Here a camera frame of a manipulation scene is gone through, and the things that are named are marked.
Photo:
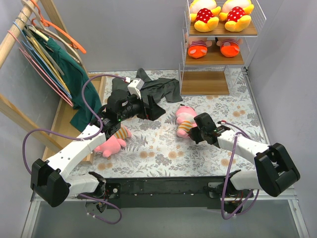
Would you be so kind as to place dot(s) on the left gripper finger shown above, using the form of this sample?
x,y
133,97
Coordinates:
x,y
152,103
156,112

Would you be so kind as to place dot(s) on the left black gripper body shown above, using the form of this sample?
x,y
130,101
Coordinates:
x,y
146,108

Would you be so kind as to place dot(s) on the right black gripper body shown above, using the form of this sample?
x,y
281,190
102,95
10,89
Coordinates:
x,y
194,134

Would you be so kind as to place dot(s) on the pink pig plush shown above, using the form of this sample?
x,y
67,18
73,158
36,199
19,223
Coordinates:
x,y
185,120
114,144

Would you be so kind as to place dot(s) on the black-haired doll striped shirt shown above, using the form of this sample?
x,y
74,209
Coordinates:
x,y
197,46

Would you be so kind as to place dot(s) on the yellow frog plush big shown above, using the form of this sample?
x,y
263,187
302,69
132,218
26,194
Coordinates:
x,y
204,15

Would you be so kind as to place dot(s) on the yellow frog plush small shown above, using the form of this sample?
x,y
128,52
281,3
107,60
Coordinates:
x,y
236,14

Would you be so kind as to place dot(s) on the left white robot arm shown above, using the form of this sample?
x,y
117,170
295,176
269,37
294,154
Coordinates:
x,y
51,179

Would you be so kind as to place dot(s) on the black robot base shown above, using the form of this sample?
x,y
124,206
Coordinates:
x,y
161,192

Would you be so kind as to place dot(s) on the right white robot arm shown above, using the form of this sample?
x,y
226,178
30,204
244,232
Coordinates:
x,y
274,170

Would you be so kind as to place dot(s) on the dark grey cloth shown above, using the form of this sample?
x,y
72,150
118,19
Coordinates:
x,y
168,88

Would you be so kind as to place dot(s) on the floral table mat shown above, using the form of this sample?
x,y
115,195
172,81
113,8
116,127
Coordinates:
x,y
155,150

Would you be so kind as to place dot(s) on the green shirt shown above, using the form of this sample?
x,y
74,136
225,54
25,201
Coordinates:
x,y
74,77

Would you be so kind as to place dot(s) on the wooden clothes rack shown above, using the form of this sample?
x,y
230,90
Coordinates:
x,y
23,87

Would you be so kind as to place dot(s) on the pink hanger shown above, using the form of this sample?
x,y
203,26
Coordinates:
x,y
42,73

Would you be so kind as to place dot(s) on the yellow hanger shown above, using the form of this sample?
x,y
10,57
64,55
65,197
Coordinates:
x,y
49,67

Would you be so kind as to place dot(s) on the blue hanger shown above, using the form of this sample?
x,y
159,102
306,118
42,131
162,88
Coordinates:
x,y
38,59

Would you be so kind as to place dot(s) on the orange hanger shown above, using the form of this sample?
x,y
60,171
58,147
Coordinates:
x,y
54,21

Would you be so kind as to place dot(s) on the beige hanger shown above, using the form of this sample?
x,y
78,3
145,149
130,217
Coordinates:
x,y
53,34

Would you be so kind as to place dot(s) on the grey hanger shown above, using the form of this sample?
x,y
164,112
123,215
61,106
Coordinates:
x,y
31,33

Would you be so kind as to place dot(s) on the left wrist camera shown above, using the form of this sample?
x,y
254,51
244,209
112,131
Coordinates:
x,y
134,86

